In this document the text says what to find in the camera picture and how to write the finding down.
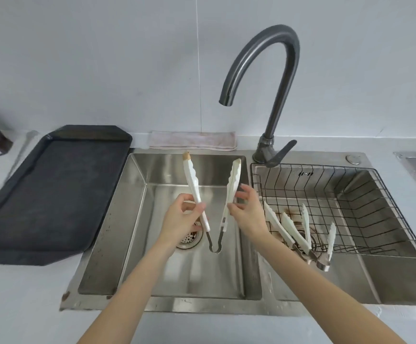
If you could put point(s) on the person's left hand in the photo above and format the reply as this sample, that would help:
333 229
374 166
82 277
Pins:
174 225

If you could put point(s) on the person's right hand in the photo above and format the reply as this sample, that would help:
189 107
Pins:
251 218

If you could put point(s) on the person's right thumb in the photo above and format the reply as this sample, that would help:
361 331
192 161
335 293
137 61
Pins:
234 209

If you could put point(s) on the person's left thumb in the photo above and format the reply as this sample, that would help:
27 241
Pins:
195 208

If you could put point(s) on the white tongs with stained tip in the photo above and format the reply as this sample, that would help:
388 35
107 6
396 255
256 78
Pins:
194 184

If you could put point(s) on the person's left forearm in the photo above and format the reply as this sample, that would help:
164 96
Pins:
136 286

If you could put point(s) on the person's right forearm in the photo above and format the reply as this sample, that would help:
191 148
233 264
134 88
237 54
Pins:
315 286

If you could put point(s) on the round steel drain strainer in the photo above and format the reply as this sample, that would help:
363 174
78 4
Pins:
186 241

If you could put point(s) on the white steel tongs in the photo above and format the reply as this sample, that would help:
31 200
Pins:
331 240
276 220

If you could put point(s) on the folded pale pink cloth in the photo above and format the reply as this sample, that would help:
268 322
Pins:
193 140

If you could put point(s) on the stainless steel double sink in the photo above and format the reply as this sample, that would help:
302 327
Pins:
215 283

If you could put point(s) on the round steel sink button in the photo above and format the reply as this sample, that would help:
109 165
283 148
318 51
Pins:
353 159

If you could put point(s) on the dark grey gooseneck faucet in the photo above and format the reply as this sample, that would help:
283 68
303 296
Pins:
283 85

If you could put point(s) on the black baking tray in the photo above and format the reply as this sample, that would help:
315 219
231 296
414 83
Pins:
57 189

